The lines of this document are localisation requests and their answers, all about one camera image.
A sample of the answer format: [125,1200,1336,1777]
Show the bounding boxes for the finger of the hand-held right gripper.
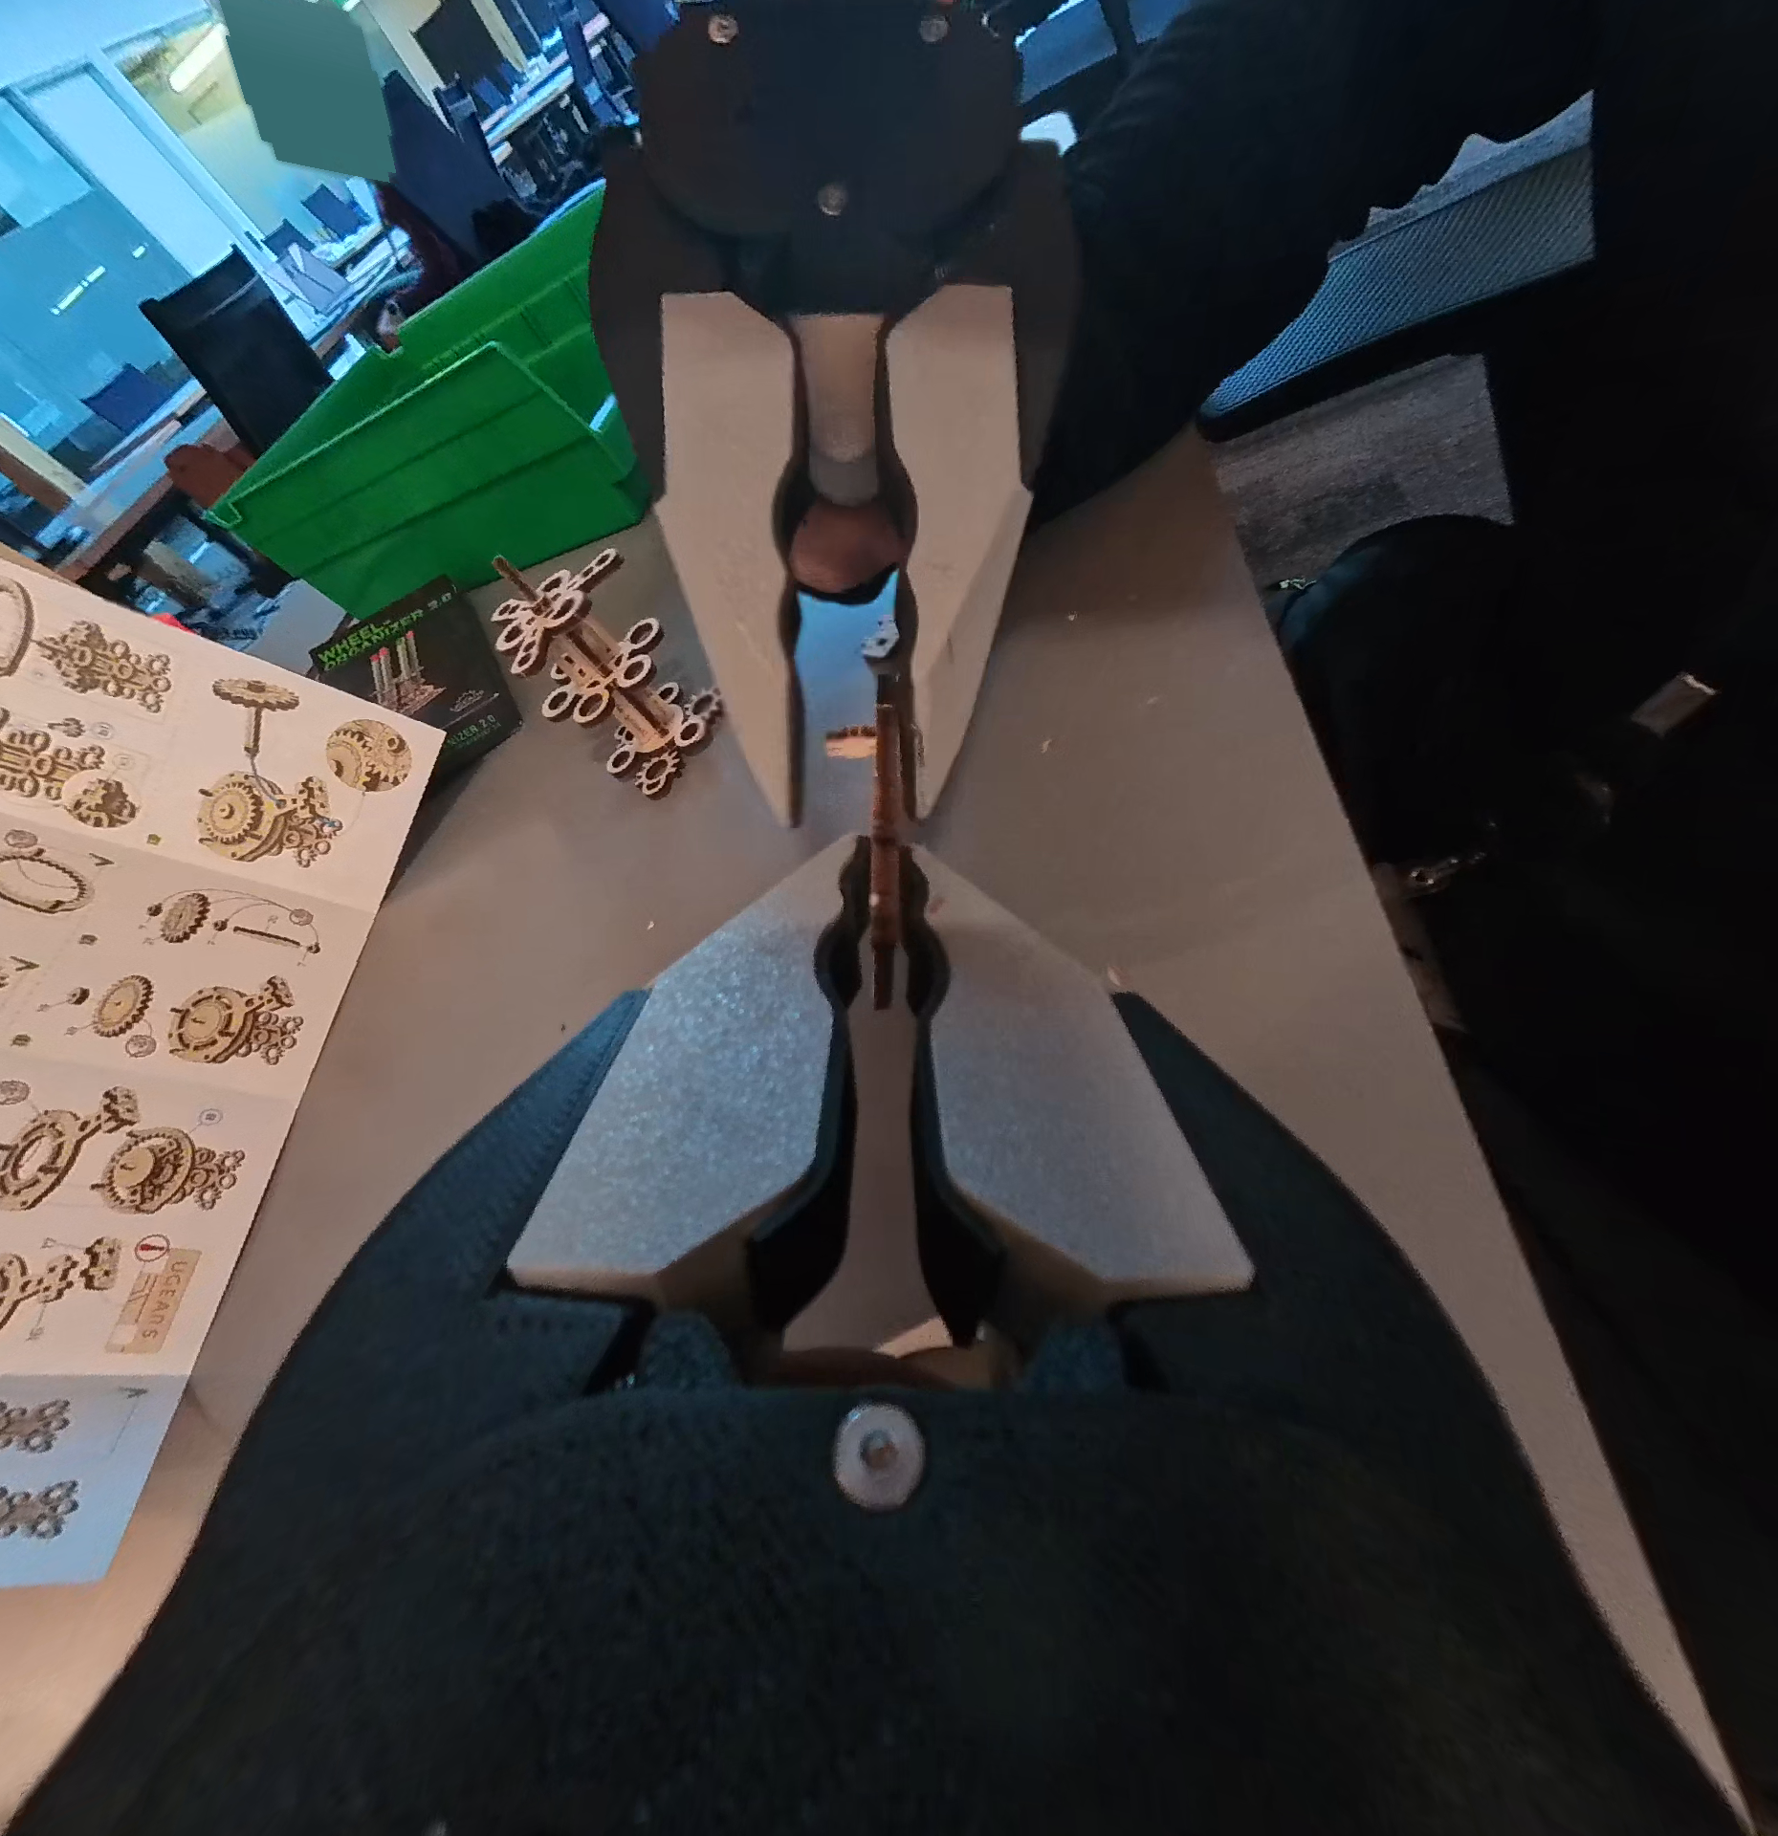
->
[877,282,1036,823]
[663,291,818,831]

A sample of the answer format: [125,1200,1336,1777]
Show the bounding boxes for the black bag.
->
[1261,517,1778,1437]

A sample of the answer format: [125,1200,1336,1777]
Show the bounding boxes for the round wooden disc part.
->
[860,616,930,1010]

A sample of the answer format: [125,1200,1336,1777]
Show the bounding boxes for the dark model kit box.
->
[307,574,525,787]

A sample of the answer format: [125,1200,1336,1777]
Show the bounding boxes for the wooden ring model assembly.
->
[487,550,726,800]

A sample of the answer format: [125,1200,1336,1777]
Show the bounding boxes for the green plastic bin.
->
[204,341,655,620]
[393,215,609,433]

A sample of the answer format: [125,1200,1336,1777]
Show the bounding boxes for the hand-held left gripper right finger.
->
[900,844,1255,1349]

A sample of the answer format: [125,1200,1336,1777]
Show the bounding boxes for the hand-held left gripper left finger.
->
[504,836,875,1334]

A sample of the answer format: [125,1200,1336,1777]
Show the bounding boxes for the printed instruction sheet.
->
[0,530,449,1596]

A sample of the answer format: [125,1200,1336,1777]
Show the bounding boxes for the black background office chair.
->
[139,247,334,465]

